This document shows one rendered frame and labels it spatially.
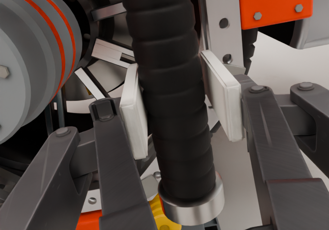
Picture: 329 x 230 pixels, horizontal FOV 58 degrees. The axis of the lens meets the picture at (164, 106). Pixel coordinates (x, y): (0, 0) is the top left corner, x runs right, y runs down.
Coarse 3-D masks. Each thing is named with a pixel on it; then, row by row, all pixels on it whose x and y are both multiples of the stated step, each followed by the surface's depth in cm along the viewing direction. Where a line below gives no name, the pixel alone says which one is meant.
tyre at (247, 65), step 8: (248, 32) 45; (256, 32) 46; (248, 40) 46; (256, 40) 47; (248, 48) 46; (248, 56) 47; (248, 64) 47; (216, 128) 52; (136, 160) 53; (8, 168) 53
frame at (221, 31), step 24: (216, 0) 35; (216, 24) 36; (240, 24) 36; (216, 48) 37; (240, 48) 37; (240, 72) 38; (216, 120) 41; (0, 168) 49; (144, 168) 45; (0, 192) 45; (96, 192) 45
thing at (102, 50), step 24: (120, 0) 45; (192, 0) 50; (96, 24) 46; (96, 48) 47; (120, 48) 47; (96, 96) 50; (48, 120) 51; (72, 120) 70; (0, 144) 54; (24, 144) 57; (24, 168) 53
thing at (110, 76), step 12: (72, 0) 49; (96, 0) 53; (108, 0) 54; (108, 24) 55; (120, 24) 56; (84, 36) 51; (108, 36) 56; (120, 36) 56; (96, 60) 58; (96, 72) 59; (108, 72) 59; (120, 72) 59; (72, 84) 60; (108, 84) 60; (72, 96) 61; (84, 96) 61
